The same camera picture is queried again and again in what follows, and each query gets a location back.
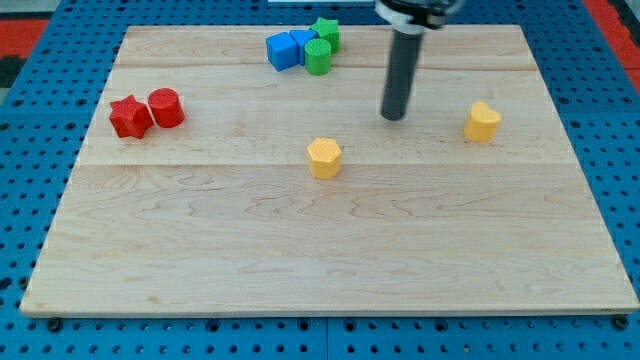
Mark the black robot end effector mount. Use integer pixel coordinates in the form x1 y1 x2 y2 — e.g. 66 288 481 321
374 0 465 34

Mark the light wooden board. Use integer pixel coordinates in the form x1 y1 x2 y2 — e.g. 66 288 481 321
21 25 639 318

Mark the yellow heart block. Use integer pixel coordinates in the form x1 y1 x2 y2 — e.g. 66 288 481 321
463 101 502 142

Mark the green star block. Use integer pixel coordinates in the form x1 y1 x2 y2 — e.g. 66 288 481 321
309 17 340 54

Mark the blue triangle block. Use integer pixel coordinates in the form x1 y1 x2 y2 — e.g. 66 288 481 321
289 29 318 66

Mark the red star block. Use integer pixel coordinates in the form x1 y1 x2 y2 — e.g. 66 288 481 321
109 95 154 139

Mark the green cylinder block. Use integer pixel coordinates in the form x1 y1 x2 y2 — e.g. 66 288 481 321
304 38 332 76

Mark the blue cube block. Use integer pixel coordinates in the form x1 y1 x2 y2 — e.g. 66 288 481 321
265 32 299 71

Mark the red cylinder block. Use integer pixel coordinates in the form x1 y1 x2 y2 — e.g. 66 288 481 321
148 88 185 128

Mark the yellow hexagon block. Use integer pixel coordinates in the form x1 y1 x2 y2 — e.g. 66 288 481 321
307 138 342 180

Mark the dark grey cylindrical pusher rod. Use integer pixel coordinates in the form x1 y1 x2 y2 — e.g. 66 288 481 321
380 29 424 121

